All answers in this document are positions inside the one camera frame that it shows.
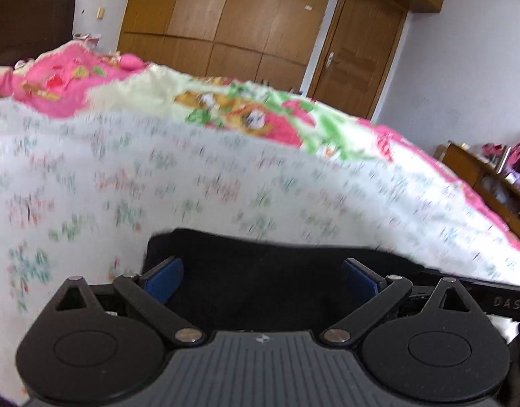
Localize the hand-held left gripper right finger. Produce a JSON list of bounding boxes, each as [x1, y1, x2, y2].
[[320, 258, 482, 346]]

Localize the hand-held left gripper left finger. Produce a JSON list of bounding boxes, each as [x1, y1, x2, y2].
[[48, 256, 206, 346]]

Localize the black pants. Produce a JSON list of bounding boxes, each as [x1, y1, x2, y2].
[[140, 228, 431, 334]]

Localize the white floral bed sheet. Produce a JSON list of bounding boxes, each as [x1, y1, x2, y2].
[[0, 97, 520, 404]]

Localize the wooden cabinet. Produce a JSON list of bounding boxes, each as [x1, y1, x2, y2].
[[434, 141, 520, 247]]

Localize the wooden door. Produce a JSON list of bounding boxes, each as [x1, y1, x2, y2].
[[307, 0, 408, 122]]

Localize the pink cartoon quilt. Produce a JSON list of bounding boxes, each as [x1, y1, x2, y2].
[[0, 40, 520, 260]]

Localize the wooden wardrobe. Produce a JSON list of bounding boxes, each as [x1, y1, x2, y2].
[[117, 0, 448, 94]]

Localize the dark wooden headboard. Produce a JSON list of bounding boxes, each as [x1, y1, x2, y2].
[[0, 0, 77, 69]]

